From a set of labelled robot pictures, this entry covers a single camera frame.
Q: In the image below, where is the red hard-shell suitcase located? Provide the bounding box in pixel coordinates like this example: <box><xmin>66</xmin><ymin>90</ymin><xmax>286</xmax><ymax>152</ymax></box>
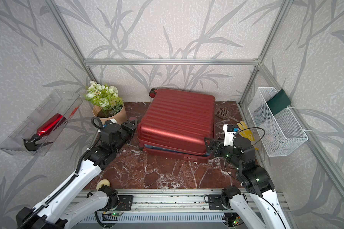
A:
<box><xmin>137</xmin><ymin>88</ymin><xmax>216</xmax><ymax>163</ymax></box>

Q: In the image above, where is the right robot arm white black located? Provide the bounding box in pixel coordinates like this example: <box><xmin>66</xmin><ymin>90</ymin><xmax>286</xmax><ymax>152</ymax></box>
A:
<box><xmin>204</xmin><ymin>136</ymin><xmax>290</xmax><ymax>229</ymax></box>

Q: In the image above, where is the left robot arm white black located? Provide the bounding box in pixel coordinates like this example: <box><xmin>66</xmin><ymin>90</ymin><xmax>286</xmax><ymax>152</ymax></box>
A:
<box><xmin>16</xmin><ymin>117</ymin><xmax>138</xmax><ymax>229</ymax></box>

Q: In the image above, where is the yellow rubber glove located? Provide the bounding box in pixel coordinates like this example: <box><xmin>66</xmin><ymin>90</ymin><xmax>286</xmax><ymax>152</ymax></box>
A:
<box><xmin>237</xmin><ymin>121</ymin><xmax>255</xmax><ymax>143</ymax></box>

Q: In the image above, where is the potted white flower plant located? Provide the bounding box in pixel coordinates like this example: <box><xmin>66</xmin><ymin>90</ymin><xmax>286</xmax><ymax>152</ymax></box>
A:
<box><xmin>85</xmin><ymin>81</ymin><xmax>128</xmax><ymax>124</ymax></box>

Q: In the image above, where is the brown slotted spatula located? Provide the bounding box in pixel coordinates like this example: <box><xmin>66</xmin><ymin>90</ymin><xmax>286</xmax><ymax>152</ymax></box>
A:
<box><xmin>215</xmin><ymin>107</ymin><xmax>239</xmax><ymax>122</ymax></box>

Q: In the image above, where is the cream tape roll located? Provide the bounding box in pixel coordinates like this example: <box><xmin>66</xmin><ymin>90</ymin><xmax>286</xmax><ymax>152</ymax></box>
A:
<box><xmin>96</xmin><ymin>179</ymin><xmax>110</xmax><ymax>190</ymax></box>

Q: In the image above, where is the dark green card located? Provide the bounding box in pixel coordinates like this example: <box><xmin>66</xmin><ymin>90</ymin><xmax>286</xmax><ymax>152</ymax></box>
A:
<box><xmin>267</xmin><ymin>89</ymin><xmax>291</xmax><ymax>115</ymax></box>

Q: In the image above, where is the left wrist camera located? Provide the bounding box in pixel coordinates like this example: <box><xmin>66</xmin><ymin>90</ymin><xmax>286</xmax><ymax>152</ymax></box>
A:
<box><xmin>104</xmin><ymin>118</ymin><xmax>117</xmax><ymax>125</ymax></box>

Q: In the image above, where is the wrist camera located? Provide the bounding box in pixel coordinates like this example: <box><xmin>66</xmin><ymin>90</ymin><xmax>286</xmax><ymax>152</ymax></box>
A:
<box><xmin>223</xmin><ymin>124</ymin><xmax>239</xmax><ymax>146</ymax></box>
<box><xmin>104</xmin><ymin>118</ymin><xmax>117</xmax><ymax>125</ymax></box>

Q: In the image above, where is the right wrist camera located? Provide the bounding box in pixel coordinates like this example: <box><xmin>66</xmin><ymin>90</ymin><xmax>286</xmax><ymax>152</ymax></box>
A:
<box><xmin>223</xmin><ymin>124</ymin><xmax>239</xmax><ymax>146</ymax></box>

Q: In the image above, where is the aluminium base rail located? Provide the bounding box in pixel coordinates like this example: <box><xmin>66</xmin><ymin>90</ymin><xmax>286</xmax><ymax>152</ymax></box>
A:
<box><xmin>118</xmin><ymin>189</ymin><xmax>221</xmax><ymax>213</ymax></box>

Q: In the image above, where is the white wire mesh basket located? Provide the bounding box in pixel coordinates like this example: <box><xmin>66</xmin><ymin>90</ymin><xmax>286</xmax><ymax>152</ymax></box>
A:
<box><xmin>248</xmin><ymin>87</ymin><xmax>308</xmax><ymax>157</ymax></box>

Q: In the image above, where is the red bottle with black handle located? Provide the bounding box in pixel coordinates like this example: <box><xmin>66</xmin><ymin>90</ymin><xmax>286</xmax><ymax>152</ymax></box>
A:
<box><xmin>24</xmin><ymin>113</ymin><xmax>67</xmax><ymax>151</ymax></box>

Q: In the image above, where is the clear plastic wall tray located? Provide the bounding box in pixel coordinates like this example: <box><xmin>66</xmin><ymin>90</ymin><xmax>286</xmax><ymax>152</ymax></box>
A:
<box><xmin>0</xmin><ymin>90</ymin><xmax>83</xmax><ymax>156</ymax></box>

